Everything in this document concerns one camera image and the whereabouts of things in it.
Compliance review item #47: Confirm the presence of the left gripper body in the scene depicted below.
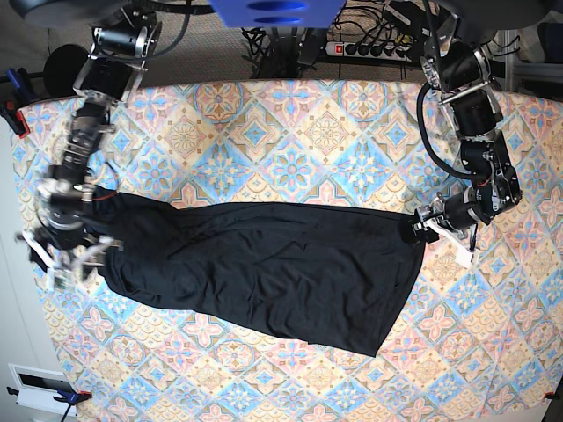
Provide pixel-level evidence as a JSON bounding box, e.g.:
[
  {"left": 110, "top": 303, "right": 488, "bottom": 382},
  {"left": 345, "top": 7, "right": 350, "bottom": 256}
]
[{"left": 401, "top": 205, "right": 479, "bottom": 268}]

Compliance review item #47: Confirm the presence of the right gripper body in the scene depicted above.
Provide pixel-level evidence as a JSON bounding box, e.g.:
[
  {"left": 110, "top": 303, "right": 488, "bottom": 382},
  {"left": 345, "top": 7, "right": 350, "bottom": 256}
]
[{"left": 16, "top": 222, "right": 123, "bottom": 294}]

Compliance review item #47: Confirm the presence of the black t-shirt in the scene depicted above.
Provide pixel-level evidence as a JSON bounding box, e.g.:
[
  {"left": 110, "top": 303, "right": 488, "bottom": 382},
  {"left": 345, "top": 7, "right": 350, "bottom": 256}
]
[{"left": 95, "top": 193, "right": 425, "bottom": 356}]

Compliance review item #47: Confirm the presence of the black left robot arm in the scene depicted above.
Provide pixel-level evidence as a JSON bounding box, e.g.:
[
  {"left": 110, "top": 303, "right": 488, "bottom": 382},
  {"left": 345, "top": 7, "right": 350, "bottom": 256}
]
[{"left": 412, "top": 1, "right": 553, "bottom": 268}]

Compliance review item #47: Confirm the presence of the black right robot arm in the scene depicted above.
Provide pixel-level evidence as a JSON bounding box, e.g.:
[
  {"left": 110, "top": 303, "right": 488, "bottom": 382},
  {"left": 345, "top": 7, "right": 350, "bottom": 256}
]
[{"left": 11, "top": 1, "right": 193, "bottom": 292}]

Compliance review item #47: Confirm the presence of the patterned colourful tablecloth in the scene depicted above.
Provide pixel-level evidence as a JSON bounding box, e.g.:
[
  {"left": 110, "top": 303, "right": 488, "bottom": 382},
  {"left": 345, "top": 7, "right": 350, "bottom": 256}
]
[{"left": 40, "top": 81, "right": 562, "bottom": 421}]

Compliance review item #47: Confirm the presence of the red table clamp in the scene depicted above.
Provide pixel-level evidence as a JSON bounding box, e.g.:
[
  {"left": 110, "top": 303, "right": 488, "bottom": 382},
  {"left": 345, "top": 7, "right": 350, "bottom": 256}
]
[{"left": 0, "top": 100, "right": 30, "bottom": 139}]

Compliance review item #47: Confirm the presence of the white power strip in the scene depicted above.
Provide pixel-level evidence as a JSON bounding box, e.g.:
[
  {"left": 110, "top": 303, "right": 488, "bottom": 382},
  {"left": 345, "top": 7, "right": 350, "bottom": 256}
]
[{"left": 325, "top": 41, "right": 411, "bottom": 62}]

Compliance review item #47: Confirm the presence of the white wall outlet box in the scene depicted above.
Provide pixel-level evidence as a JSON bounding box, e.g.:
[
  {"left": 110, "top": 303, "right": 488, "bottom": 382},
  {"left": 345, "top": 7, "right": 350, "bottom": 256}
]
[{"left": 8, "top": 363, "right": 74, "bottom": 415}]

